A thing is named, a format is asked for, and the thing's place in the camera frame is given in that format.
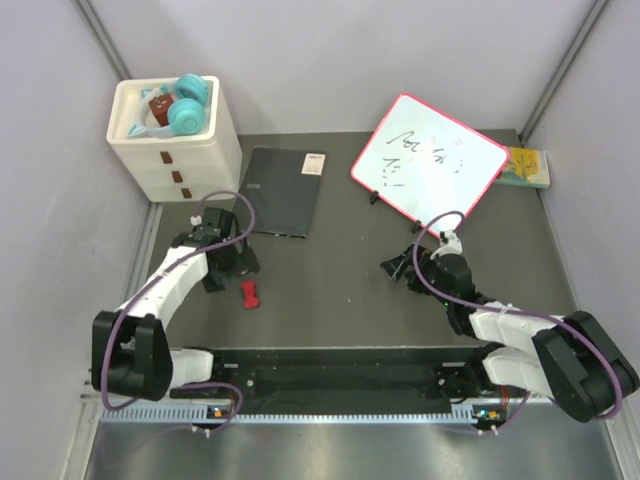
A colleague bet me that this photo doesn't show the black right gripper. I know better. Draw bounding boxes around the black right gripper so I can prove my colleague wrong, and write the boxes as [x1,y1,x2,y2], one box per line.
[381,242,453,307]

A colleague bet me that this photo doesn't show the red whiteboard eraser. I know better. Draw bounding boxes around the red whiteboard eraser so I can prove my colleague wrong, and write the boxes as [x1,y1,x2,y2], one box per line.
[241,280,260,309]

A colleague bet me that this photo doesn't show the pink framed whiteboard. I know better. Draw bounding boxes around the pink framed whiteboard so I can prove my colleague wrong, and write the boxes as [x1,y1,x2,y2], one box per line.
[351,93,510,235]

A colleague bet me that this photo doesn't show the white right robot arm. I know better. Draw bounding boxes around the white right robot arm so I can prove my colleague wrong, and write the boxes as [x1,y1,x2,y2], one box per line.
[381,241,639,423]

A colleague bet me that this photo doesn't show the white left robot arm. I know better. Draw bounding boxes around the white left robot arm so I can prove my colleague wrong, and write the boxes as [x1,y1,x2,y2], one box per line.
[91,207,260,401]

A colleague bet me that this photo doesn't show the black notebook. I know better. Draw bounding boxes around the black notebook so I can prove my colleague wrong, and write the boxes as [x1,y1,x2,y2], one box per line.
[240,146,326,238]

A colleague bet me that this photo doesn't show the white drawer unit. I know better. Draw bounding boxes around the white drawer unit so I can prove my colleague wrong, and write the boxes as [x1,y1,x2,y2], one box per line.
[106,75,242,203]

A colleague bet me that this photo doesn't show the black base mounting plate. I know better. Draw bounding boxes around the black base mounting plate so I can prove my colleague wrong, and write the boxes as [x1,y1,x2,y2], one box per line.
[170,346,499,416]

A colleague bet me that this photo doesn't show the teal cat ear headphones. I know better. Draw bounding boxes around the teal cat ear headphones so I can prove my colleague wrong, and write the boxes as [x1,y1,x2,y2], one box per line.
[127,73,209,139]

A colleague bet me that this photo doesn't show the yellow green book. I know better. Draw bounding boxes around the yellow green book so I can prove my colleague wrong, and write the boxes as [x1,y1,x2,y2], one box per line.
[495,147,551,189]

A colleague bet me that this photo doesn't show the brown cube toy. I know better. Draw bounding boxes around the brown cube toy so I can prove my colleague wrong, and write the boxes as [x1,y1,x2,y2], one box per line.
[148,93,174,127]

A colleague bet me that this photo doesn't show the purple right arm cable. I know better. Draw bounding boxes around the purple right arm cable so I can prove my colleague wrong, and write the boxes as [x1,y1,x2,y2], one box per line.
[413,210,624,434]

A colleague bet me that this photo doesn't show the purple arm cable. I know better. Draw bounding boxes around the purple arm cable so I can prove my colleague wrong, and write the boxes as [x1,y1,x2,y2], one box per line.
[101,191,258,434]
[413,210,624,434]

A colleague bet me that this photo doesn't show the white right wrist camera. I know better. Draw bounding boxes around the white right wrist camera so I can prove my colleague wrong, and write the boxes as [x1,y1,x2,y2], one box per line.
[432,230,463,258]

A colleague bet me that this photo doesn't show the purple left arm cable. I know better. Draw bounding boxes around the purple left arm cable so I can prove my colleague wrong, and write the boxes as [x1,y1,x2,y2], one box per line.
[101,191,258,434]

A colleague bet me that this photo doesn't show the grey slotted cable duct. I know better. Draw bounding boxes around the grey slotted cable duct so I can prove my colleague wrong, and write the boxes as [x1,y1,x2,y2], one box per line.
[101,403,504,426]

